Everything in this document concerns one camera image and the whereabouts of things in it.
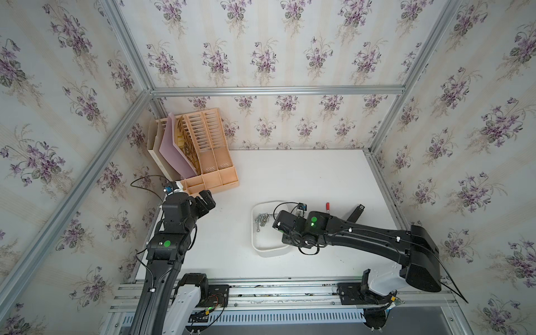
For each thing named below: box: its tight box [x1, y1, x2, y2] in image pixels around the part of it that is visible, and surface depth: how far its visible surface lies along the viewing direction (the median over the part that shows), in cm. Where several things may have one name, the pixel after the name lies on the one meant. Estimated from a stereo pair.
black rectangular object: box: [346, 203, 366, 224], surface depth 95 cm
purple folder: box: [159, 112, 198, 179], surface depth 88 cm
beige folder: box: [147, 118, 183, 182], surface depth 87 cm
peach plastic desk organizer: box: [156, 107, 240, 198], surface depth 103 cm
